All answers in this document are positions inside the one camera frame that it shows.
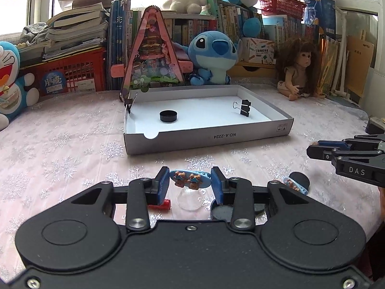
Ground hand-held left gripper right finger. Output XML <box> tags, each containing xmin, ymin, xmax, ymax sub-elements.
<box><xmin>211</xmin><ymin>166</ymin><xmax>311</xmax><ymax>233</ymax></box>

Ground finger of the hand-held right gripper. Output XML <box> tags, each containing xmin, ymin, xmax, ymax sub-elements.
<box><xmin>331</xmin><ymin>148</ymin><xmax>385</xmax><ymax>188</ymax></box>
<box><xmin>307</xmin><ymin>134</ymin><xmax>385</xmax><ymax>159</ymax></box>

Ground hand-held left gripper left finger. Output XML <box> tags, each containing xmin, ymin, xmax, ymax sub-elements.
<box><xmin>71</xmin><ymin>166</ymin><xmax>170</xmax><ymax>233</ymax></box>

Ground blue bear hair clip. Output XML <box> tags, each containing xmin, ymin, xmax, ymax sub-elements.
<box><xmin>283</xmin><ymin>176</ymin><xmax>309</xmax><ymax>195</ymax></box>
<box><xmin>169</xmin><ymin>169</ymin><xmax>212</xmax><ymax>190</ymax></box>

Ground black round cap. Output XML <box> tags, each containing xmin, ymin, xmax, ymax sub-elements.
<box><xmin>211</xmin><ymin>200</ymin><xmax>267</xmax><ymax>221</ymax></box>
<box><xmin>289</xmin><ymin>171</ymin><xmax>310</xmax><ymax>189</ymax></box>
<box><xmin>159</xmin><ymin>110</ymin><xmax>178</xmax><ymax>124</ymax></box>

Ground white cardboard box tray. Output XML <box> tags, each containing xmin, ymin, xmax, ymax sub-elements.
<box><xmin>123</xmin><ymin>84</ymin><xmax>294</xmax><ymax>156</ymax></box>

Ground gold foil wrapping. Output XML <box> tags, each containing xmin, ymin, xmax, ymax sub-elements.
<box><xmin>319</xmin><ymin>34</ymin><xmax>340</xmax><ymax>95</ymax></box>

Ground black binder clip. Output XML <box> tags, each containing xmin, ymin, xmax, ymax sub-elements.
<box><xmin>119</xmin><ymin>92</ymin><xmax>139</xmax><ymax>115</ymax></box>
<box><xmin>232</xmin><ymin>99</ymin><xmax>251</xmax><ymax>118</ymax></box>

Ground brown haired doll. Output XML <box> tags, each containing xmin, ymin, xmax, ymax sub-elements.
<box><xmin>275</xmin><ymin>36</ymin><xmax>327</xmax><ymax>101</ymax></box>

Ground brown paper envelope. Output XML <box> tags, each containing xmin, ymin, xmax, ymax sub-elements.
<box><xmin>346</xmin><ymin>34</ymin><xmax>375</xmax><ymax>106</ymax></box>

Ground white plastic pipes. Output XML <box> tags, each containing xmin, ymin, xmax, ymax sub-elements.
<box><xmin>329</xmin><ymin>6</ymin><xmax>351</xmax><ymax>98</ymax></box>

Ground pink snowflake tablecloth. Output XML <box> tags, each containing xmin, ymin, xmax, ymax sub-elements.
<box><xmin>0</xmin><ymin>77</ymin><xmax>385</xmax><ymax>277</ymax></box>

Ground wooden desk drawer organizer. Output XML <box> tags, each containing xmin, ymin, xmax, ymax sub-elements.
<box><xmin>227</xmin><ymin>62</ymin><xmax>279</xmax><ymax>79</ymax></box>

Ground colourful printed cardboard box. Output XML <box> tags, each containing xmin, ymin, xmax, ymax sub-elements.
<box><xmin>241</xmin><ymin>38</ymin><xmax>276</xmax><ymax>65</ymax></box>

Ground blue paper bags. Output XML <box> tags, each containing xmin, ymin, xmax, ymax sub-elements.
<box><xmin>302</xmin><ymin>0</ymin><xmax>337</xmax><ymax>41</ymax></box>

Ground blue alien plush toy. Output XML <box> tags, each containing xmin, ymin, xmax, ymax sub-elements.
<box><xmin>173</xmin><ymin>30</ymin><xmax>243</xmax><ymax>86</ymax></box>

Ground pink triangular dollhouse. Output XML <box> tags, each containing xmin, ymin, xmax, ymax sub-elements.
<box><xmin>111</xmin><ymin>5</ymin><xmax>194</xmax><ymax>104</ymax></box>

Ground red plastic crate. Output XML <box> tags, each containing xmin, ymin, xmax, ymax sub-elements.
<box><xmin>34</xmin><ymin>48</ymin><xmax>107</xmax><ymax>97</ymax></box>

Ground red mesh basket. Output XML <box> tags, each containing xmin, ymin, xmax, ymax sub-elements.
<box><xmin>258</xmin><ymin>0</ymin><xmax>307</xmax><ymax>20</ymax></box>

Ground row of slim blue books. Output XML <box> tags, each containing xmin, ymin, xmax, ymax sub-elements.
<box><xmin>107</xmin><ymin>0</ymin><xmax>133</xmax><ymax>91</ymax></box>

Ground row of upright books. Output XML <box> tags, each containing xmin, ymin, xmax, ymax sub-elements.
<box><xmin>131</xmin><ymin>3</ymin><xmax>306</xmax><ymax>49</ymax></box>

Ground stack of worn books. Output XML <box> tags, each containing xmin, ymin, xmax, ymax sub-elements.
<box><xmin>42</xmin><ymin>0</ymin><xmax>110</xmax><ymax>61</ymax></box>

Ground blue robot cat plush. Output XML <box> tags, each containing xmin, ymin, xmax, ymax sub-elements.
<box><xmin>0</xmin><ymin>40</ymin><xmax>40</xmax><ymax>131</ymax></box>

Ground grey crumpled cloth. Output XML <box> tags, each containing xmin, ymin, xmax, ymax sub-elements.
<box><xmin>19</xmin><ymin>22</ymin><xmax>53</xmax><ymax>44</ymax></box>

